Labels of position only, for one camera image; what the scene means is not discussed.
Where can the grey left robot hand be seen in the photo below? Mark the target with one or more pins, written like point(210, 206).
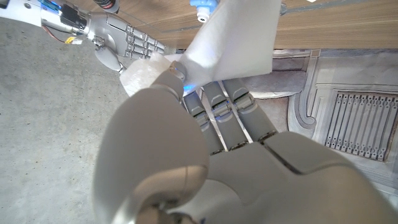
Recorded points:
point(248, 174)

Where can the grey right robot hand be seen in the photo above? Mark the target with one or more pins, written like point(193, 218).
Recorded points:
point(112, 34)

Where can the white paper towel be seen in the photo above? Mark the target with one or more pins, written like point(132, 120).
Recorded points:
point(236, 43)

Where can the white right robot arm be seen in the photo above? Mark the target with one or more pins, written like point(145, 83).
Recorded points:
point(25, 11)

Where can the printed living room backdrop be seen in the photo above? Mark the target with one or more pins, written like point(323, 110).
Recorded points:
point(348, 93)

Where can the blue toy camera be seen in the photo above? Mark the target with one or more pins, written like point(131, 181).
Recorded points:
point(202, 7)

